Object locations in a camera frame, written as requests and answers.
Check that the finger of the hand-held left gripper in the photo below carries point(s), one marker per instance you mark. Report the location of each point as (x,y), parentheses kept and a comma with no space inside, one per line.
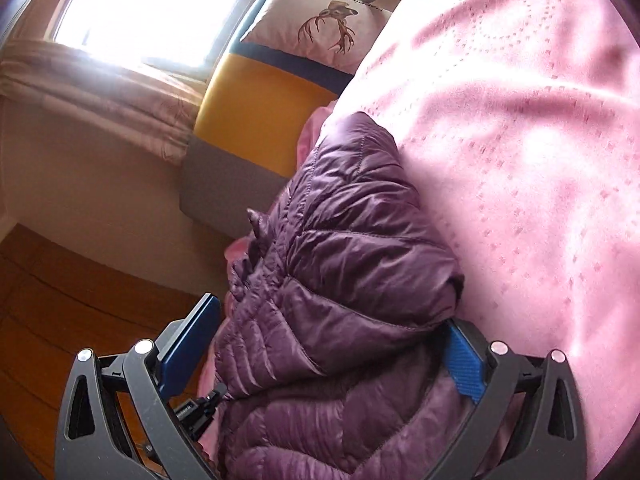
(200,410)

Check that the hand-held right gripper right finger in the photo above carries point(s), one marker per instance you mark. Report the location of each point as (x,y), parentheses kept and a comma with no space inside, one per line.
(467,365)

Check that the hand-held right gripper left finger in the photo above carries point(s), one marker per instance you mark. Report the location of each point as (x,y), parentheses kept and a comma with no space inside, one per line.
(187,345)

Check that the purple down jacket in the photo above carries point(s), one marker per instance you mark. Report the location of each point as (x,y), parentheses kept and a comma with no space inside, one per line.
(325,285)

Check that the pink dotted blanket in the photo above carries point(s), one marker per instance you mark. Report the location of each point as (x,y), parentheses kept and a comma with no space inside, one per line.
(500,135)

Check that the grey yellow blue headboard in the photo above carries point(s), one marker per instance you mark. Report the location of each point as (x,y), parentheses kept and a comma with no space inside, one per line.
(250,105)

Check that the pink curtain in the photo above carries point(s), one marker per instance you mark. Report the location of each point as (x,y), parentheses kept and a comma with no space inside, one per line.
(100,90)

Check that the window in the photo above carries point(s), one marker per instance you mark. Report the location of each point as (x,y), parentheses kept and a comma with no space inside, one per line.
(150,5)

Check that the deer print pillow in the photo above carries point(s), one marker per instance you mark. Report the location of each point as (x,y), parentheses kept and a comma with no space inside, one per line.
(320,10)

